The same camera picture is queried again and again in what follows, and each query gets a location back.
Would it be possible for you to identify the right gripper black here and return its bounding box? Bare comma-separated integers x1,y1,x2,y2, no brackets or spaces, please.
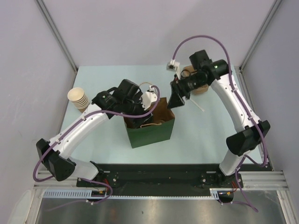
167,73,207,110

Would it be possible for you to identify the green brown paper bag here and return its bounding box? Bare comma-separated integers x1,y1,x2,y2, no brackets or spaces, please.
124,98,175,148

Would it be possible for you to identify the white straw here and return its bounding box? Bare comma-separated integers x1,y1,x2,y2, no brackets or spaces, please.
190,99,205,112

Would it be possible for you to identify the stack of paper cups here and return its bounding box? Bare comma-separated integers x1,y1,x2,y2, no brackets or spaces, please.
67,87,90,113

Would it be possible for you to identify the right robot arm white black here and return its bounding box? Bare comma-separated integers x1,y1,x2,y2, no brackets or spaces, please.
166,50,271,187

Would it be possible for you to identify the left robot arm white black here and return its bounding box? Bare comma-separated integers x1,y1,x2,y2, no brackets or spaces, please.
33,79,160,187

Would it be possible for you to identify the brown pulp cup carrier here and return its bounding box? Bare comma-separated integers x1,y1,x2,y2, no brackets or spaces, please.
181,65,209,95

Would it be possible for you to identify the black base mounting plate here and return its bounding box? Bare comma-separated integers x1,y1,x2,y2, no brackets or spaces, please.
47,162,273,196

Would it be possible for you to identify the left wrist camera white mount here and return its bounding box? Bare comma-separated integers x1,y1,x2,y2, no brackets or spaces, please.
141,85,158,110

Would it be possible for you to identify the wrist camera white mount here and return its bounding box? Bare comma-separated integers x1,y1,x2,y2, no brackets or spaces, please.
166,59,181,79
141,85,158,110

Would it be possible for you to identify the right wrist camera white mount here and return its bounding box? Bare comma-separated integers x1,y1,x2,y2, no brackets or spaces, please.
166,59,181,79

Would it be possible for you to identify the right aluminium frame post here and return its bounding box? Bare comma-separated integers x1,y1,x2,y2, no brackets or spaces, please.
240,0,284,70

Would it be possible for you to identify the aluminium frame post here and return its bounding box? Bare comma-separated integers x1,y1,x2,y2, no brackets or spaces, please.
34,0,78,74
240,0,284,70

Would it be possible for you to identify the white slotted cable duct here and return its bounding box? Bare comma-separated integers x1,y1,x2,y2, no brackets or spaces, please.
43,189,248,200

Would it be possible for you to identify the aluminium rail bottom left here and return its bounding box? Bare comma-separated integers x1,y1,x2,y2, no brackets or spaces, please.
34,177,77,189

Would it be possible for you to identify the aluminium rail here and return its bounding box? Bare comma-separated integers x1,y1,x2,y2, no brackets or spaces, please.
34,177,77,189
240,171,288,190

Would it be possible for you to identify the aluminium rail bottom right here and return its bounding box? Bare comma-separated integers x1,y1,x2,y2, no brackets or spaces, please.
240,171,288,190

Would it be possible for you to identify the left aluminium frame post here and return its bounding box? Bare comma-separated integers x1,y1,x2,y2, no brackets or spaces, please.
34,0,78,74

